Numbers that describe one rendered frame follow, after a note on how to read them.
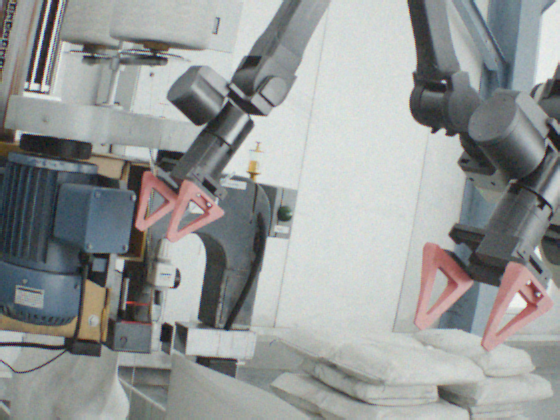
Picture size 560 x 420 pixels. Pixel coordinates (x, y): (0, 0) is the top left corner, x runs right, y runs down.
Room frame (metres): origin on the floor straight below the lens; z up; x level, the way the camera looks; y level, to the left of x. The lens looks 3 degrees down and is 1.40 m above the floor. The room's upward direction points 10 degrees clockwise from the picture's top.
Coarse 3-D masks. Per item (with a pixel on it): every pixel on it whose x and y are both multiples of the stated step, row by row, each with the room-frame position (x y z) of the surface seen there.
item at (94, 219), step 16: (64, 192) 1.49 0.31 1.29; (80, 192) 1.47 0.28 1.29; (96, 192) 1.46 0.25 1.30; (112, 192) 1.49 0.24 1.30; (128, 192) 1.52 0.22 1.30; (64, 208) 1.48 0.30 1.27; (80, 208) 1.47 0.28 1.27; (96, 208) 1.47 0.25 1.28; (112, 208) 1.50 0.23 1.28; (128, 208) 1.53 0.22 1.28; (64, 224) 1.48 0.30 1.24; (80, 224) 1.46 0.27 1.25; (96, 224) 1.47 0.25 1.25; (112, 224) 1.50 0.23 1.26; (128, 224) 1.53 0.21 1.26; (64, 240) 1.48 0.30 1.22; (80, 240) 1.46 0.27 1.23; (96, 240) 1.47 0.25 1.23; (112, 240) 1.50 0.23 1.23; (128, 240) 1.54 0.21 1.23; (80, 256) 1.51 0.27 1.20
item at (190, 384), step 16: (176, 368) 1.81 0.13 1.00; (192, 368) 1.75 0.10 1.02; (208, 368) 1.75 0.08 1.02; (176, 384) 1.80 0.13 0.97; (192, 384) 1.74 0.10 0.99; (208, 384) 1.66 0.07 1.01; (224, 384) 1.72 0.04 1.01; (240, 384) 1.70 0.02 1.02; (176, 400) 1.79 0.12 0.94; (192, 400) 1.72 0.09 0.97; (208, 400) 1.66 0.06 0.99; (224, 400) 1.61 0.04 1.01; (240, 400) 1.58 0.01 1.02; (256, 400) 1.67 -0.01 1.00; (272, 400) 1.63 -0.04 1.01; (176, 416) 1.78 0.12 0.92; (192, 416) 1.71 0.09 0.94; (208, 416) 1.65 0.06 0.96; (224, 416) 1.60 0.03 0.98; (240, 416) 1.57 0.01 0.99; (256, 416) 1.55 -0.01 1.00; (272, 416) 1.52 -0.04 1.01; (288, 416) 1.58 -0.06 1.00; (304, 416) 1.53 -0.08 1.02
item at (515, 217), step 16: (512, 192) 0.99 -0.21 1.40; (528, 192) 0.97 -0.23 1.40; (496, 208) 0.99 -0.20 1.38; (512, 208) 0.97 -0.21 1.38; (528, 208) 0.97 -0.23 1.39; (544, 208) 0.97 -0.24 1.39; (496, 224) 0.97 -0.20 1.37; (512, 224) 0.96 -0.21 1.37; (528, 224) 0.96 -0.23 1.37; (544, 224) 0.97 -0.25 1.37; (464, 240) 0.99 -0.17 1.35; (480, 240) 0.97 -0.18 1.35; (512, 240) 0.94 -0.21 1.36; (528, 240) 0.96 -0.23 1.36; (528, 256) 0.93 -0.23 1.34; (544, 272) 0.95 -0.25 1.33
